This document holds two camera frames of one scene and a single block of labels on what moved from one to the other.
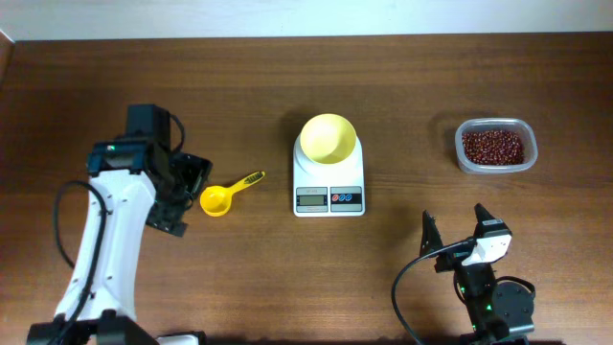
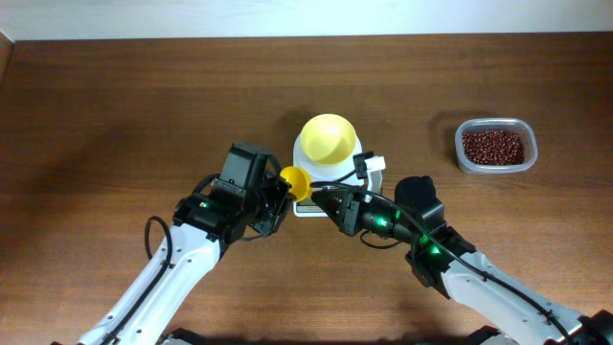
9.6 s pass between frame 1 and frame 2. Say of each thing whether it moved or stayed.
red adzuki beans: stayed
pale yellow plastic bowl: stayed
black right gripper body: moved
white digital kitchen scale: stayed
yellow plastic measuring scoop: moved
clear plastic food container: stayed
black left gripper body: moved
